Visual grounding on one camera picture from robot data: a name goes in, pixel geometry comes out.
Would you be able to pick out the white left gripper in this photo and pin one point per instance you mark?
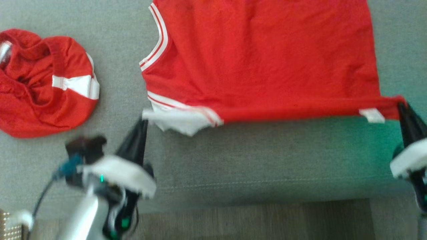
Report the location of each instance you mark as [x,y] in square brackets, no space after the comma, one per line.
[123,173]

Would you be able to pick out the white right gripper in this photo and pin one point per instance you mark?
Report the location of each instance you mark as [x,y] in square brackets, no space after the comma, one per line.
[410,158]

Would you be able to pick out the red shorts white stripe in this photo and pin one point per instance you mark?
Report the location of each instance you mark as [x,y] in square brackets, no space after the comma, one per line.
[40,106]

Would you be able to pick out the red sleeveless jersey white trim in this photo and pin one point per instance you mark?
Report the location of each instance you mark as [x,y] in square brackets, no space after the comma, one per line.
[260,56]

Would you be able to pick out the beige woven basket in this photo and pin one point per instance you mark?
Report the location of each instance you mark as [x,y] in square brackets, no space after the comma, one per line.
[10,230]

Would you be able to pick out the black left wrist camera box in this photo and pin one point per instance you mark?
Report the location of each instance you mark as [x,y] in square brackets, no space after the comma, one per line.
[85,146]

